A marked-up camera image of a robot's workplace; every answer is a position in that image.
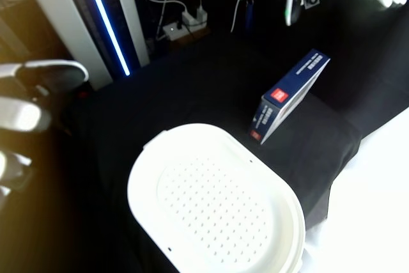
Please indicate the white pillar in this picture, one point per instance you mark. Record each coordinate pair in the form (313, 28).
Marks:
(73, 20)

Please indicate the white plug adapter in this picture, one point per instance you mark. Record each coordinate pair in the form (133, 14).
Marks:
(195, 16)

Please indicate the black table cloth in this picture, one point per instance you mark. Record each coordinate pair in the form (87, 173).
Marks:
(191, 94)

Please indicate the white perforated basket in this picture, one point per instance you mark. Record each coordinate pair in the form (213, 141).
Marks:
(211, 202)

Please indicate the blue calculator box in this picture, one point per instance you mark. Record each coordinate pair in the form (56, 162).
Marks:
(294, 84)

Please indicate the blue LED light strip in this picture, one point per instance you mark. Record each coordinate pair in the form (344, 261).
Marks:
(107, 23)

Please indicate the white power strip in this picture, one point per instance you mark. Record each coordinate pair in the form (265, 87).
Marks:
(174, 30)

